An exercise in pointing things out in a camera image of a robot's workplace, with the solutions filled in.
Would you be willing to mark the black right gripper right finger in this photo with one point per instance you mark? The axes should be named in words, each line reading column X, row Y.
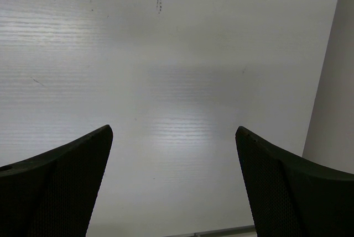
column 292, row 196

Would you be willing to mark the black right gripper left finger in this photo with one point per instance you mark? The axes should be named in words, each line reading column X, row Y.
column 54, row 193

